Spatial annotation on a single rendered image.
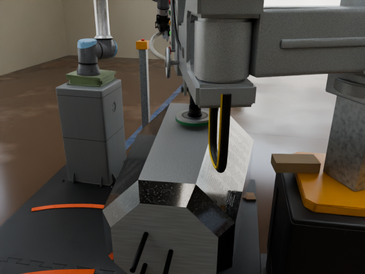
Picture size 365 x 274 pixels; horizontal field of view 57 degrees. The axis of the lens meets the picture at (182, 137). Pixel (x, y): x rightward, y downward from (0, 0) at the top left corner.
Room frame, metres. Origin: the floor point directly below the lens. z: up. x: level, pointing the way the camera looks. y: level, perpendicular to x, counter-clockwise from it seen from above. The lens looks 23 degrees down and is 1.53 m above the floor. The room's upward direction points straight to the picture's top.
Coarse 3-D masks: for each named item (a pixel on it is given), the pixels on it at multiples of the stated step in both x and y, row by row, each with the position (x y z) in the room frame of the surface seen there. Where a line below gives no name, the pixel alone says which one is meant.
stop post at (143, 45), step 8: (144, 40) 3.70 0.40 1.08; (136, 48) 3.62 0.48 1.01; (144, 48) 3.60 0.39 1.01; (144, 56) 3.62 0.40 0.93; (144, 64) 3.62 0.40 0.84; (144, 72) 3.62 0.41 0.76; (144, 80) 3.62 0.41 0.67; (144, 88) 3.63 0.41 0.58; (144, 96) 3.63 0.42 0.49; (144, 104) 3.63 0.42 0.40; (144, 112) 3.63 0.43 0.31; (144, 120) 3.63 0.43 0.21
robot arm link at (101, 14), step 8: (96, 0) 2.87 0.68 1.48; (104, 0) 2.89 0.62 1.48; (96, 8) 2.87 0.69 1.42; (104, 8) 2.88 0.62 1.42; (96, 16) 2.88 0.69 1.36; (104, 16) 2.88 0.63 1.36; (96, 24) 2.88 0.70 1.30; (104, 24) 2.87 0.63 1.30; (96, 32) 2.89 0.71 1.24; (104, 32) 2.86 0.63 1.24; (104, 40) 2.84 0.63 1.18; (112, 40) 2.91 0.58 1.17; (104, 48) 2.82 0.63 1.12; (112, 48) 2.89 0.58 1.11; (104, 56) 2.83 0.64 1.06; (112, 56) 2.91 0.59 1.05
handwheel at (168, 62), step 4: (168, 48) 1.67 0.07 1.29; (168, 52) 1.64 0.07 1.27; (168, 56) 1.62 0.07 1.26; (168, 60) 1.62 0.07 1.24; (172, 60) 1.69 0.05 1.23; (176, 60) 1.69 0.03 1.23; (168, 64) 1.61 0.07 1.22; (172, 64) 1.68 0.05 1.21; (176, 64) 1.68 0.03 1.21; (168, 68) 1.61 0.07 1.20; (168, 72) 1.62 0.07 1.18; (168, 76) 1.64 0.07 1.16
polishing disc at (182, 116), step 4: (180, 112) 1.87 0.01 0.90; (184, 112) 1.87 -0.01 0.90; (188, 112) 1.87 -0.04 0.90; (204, 112) 1.87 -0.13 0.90; (208, 112) 1.87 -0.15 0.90; (176, 116) 1.80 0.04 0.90; (180, 116) 1.79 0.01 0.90; (184, 116) 1.79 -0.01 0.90; (188, 116) 1.79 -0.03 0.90; (204, 116) 1.79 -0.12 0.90; (208, 116) 1.79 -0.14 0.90; (180, 120) 1.75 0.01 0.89; (184, 120) 1.73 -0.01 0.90; (188, 120) 1.73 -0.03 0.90; (192, 120) 1.73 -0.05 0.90; (196, 120) 1.73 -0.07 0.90; (200, 120) 1.73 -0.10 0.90; (204, 120) 1.73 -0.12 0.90; (208, 120) 1.74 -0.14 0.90
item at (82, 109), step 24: (72, 96) 2.58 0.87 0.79; (96, 96) 2.54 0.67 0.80; (120, 96) 2.86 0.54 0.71; (72, 120) 2.59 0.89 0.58; (96, 120) 2.54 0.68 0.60; (120, 120) 2.83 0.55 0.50; (72, 144) 2.60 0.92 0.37; (96, 144) 2.55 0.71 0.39; (120, 144) 2.79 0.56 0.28; (72, 168) 2.60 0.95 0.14; (96, 168) 2.55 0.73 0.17; (120, 168) 2.76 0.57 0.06
